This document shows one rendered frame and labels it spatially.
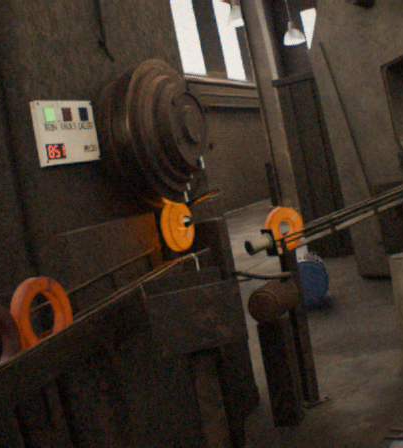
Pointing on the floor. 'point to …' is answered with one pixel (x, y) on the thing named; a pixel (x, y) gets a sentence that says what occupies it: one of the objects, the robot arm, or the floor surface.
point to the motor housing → (278, 349)
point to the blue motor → (313, 280)
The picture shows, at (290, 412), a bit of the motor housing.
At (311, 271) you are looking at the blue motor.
